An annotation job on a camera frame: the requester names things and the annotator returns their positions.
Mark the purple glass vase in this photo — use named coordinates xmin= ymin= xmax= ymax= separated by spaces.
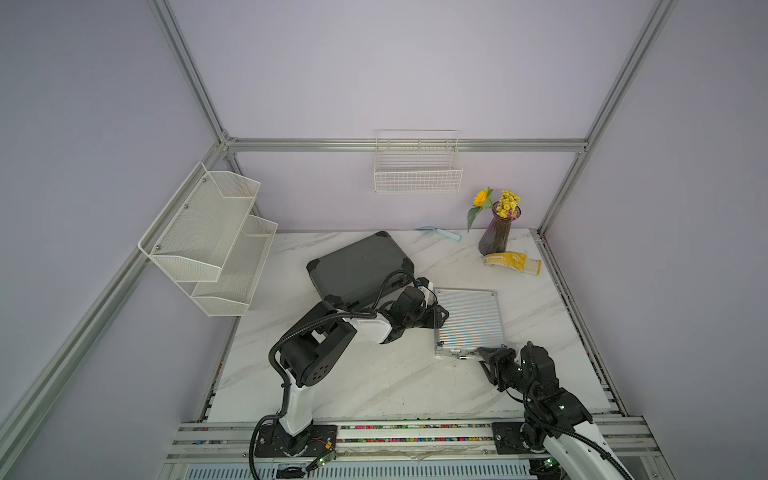
xmin=478 ymin=203 xmax=521 ymax=256

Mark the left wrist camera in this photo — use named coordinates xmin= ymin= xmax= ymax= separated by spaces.
xmin=416 ymin=277 xmax=437 ymax=305

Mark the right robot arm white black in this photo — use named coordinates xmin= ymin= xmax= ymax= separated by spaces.
xmin=477 ymin=342 xmax=632 ymax=479

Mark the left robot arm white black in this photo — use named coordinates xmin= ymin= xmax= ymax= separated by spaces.
xmin=260 ymin=286 xmax=450 ymax=443

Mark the white wire wall basket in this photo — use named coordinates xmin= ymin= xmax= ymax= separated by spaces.
xmin=373 ymin=129 xmax=463 ymax=194

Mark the light blue plastic tool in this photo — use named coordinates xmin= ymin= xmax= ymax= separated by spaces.
xmin=417 ymin=226 xmax=462 ymax=242

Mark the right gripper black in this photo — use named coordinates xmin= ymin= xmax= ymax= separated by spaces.
xmin=478 ymin=346 xmax=536 ymax=399

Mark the aluminium frame rail structure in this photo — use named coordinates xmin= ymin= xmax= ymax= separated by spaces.
xmin=1 ymin=1 xmax=676 ymax=476

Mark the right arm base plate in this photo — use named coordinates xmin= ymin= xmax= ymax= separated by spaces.
xmin=491 ymin=421 xmax=550 ymax=455

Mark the dark grey poker case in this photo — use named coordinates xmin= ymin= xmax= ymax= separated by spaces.
xmin=306 ymin=231 xmax=415 ymax=310

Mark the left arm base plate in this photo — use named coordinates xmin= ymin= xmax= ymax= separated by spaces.
xmin=253 ymin=423 xmax=338 ymax=458

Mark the silver aluminium poker case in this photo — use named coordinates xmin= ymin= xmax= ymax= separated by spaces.
xmin=435 ymin=288 xmax=505 ymax=359

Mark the yellow flower bunch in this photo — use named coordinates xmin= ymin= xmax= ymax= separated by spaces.
xmin=495 ymin=190 xmax=521 ymax=220

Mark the white mesh two-tier shelf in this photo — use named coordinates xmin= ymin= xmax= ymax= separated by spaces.
xmin=138 ymin=163 xmax=278 ymax=317

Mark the yellow sunflower with leaf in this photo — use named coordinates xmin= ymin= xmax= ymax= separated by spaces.
xmin=466 ymin=187 xmax=493 ymax=230

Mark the yellow work glove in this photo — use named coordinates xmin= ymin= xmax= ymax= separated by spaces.
xmin=484 ymin=251 xmax=542 ymax=276

